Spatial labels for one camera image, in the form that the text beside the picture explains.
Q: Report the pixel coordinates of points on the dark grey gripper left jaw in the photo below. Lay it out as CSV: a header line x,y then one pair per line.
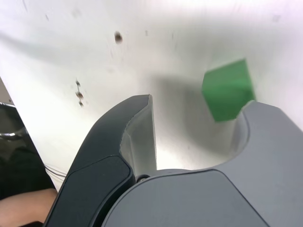
x,y
99,165

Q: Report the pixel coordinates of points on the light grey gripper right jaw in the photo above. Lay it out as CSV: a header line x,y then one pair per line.
x,y
236,194

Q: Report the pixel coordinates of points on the green cube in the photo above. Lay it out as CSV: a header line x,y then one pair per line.
x,y
227,94

